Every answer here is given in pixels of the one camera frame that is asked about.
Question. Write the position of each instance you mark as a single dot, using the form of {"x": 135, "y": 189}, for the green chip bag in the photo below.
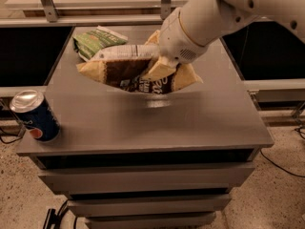
{"x": 88, "y": 44}

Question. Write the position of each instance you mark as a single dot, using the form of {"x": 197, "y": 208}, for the blue pepsi can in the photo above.
{"x": 34, "y": 111}

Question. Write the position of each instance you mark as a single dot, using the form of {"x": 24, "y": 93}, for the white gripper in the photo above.
{"x": 178, "y": 42}

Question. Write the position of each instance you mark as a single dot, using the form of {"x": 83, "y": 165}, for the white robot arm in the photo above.
{"x": 188, "y": 31}

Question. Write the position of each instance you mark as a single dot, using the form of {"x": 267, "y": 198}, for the grey drawer cabinet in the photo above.
{"x": 132, "y": 161}

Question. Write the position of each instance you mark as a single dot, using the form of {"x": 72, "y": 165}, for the brown chip bag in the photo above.
{"x": 122, "y": 67}

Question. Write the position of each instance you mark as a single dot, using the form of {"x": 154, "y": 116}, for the metal railing frame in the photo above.
{"x": 59, "y": 13}

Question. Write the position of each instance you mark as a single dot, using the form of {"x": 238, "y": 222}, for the black object under cabinet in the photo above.
{"x": 53, "y": 219}

